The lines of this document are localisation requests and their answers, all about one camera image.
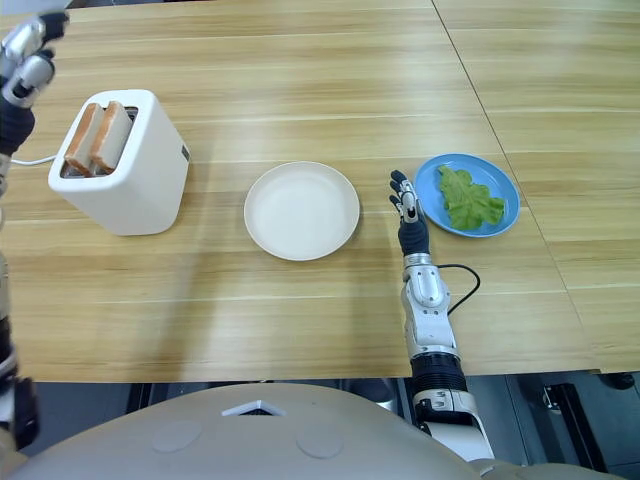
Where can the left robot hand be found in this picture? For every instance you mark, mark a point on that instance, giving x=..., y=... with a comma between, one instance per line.
x=20, y=85

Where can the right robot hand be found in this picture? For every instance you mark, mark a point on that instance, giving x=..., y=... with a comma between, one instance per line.
x=412, y=227

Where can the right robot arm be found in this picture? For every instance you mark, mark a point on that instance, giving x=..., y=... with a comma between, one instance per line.
x=435, y=330

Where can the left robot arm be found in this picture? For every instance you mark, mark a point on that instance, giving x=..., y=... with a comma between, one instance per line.
x=7, y=400

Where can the green lettuce leaf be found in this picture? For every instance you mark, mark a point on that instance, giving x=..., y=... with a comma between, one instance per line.
x=470, y=200

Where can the bread slice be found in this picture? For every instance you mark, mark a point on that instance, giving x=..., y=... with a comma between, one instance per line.
x=82, y=140
x=111, y=137

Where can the blue plate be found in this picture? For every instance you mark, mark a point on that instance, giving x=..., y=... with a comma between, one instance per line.
x=500, y=182

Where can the cream plate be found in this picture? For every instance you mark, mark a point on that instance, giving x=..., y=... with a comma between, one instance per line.
x=301, y=210

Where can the cream toaster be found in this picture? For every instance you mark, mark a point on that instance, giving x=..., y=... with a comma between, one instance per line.
x=125, y=175

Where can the robot body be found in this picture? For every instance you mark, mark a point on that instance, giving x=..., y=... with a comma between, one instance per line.
x=250, y=435

